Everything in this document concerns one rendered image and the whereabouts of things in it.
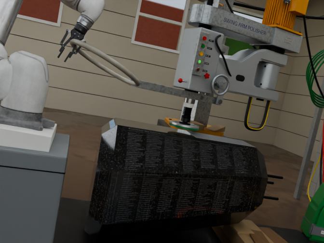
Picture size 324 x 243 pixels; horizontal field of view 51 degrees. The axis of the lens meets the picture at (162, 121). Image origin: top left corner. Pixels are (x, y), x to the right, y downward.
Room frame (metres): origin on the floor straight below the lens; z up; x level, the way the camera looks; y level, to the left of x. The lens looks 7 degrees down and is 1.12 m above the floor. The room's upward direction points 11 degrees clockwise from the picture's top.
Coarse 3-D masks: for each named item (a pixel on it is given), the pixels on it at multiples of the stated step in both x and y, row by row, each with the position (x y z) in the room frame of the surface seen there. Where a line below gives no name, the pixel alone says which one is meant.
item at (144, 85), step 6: (144, 84) 2.17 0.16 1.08; (150, 84) 2.19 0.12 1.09; (156, 84) 2.21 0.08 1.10; (150, 90) 2.19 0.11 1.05; (156, 90) 2.21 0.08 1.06; (162, 90) 2.23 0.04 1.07; (168, 90) 2.26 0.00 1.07; (174, 90) 2.28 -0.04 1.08; (180, 90) 2.30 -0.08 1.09; (180, 96) 2.31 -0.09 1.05; (186, 96) 2.33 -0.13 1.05; (192, 96) 2.35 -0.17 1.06; (198, 96) 2.38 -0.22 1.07; (204, 96) 2.40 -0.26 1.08; (210, 96) 2.42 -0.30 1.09; (210, 102) 2.43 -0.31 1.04
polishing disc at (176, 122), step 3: (171, 120) 2.45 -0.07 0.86; (174, 123) 2.34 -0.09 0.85; (177, 123) 2.32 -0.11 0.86; (180, 123) 2.35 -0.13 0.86; (183, 126) 2.31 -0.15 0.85; (186, 126) 2.31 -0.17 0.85; (189, 126) 2.31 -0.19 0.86; (192, 126) 2.32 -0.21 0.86; (195, 126) 2.36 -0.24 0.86; (198, 126) 2.40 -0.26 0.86
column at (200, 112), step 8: (216, 0) 3.10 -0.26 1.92; (224, 0) 3.12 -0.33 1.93; (232, 0) 3.19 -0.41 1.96; (224, 8) 3.13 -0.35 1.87; (224, 40) 3.19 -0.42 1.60; (200, 104) 3.11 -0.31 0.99; (208, 104) 3.17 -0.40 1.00; (192, 112) 3.11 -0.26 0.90; (200, 112) 3.12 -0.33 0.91; (208, 112) 3.19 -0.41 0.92; (192, 120) 3.09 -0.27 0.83; (200, 120) 3.13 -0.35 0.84
